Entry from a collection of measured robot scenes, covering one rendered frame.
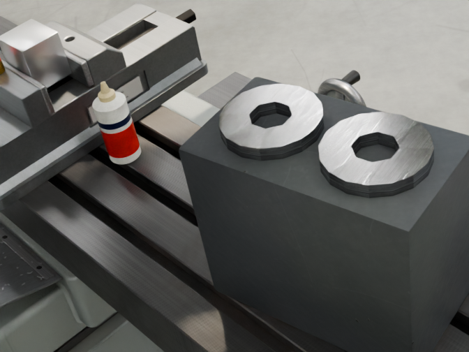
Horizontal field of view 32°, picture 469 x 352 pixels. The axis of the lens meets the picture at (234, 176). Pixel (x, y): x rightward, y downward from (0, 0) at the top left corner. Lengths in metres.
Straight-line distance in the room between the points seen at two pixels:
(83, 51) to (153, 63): 0.10
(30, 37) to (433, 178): 0.56
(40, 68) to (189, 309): 0.37
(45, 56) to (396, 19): 2.12
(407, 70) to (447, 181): 2.10
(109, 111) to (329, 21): 2.12
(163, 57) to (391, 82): 1.66
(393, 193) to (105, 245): 0.39
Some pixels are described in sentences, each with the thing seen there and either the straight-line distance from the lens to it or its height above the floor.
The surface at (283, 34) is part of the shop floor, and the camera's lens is 2.98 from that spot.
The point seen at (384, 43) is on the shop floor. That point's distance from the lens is 2.87.
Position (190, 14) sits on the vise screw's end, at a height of 0.98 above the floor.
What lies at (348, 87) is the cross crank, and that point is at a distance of 1.49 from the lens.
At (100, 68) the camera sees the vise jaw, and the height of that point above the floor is 1.02.
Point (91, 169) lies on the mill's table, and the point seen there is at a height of 0.93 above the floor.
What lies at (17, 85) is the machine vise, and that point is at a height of 1.04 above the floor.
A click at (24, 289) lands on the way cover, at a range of 0.99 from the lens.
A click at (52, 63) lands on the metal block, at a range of 1.02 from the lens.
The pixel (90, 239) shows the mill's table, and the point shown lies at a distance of 0.92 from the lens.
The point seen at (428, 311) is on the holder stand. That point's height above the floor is 1.00.
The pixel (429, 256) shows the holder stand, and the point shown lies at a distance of 0.66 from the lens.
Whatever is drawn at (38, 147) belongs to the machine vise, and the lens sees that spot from 1.02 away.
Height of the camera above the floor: 1.55
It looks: 40 degrees down
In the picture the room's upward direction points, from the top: 12 degrees counter-clockwise
